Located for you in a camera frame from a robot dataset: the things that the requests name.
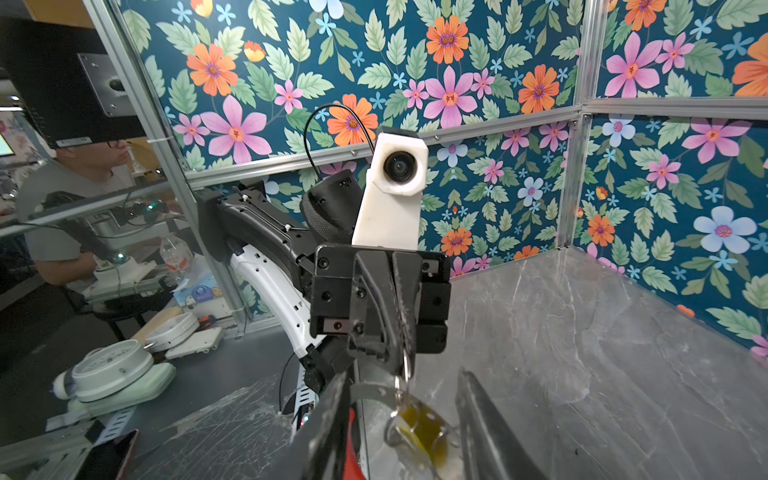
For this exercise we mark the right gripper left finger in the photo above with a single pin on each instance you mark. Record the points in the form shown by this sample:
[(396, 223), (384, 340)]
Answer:
[(318, 450)]

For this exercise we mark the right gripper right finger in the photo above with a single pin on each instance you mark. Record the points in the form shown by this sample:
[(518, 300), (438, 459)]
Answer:
[(490, 449)]

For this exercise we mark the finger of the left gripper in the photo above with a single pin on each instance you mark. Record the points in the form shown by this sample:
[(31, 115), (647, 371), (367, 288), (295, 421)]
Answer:
[(407, 277), (377, 332)]

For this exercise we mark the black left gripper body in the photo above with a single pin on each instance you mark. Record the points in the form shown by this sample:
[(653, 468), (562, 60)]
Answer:
[(331, 291)]

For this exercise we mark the metal keyring with red handle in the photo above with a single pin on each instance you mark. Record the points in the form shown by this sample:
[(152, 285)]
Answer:
[(378, 396)]

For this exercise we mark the yellow key tag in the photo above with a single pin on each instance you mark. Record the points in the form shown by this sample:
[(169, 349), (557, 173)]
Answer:
[(421, 435)]

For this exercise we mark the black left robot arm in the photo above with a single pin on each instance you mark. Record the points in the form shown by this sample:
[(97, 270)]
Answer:
[(277, 254)]

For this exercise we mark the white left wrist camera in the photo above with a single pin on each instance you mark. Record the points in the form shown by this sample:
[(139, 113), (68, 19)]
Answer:
[(390, 211)]

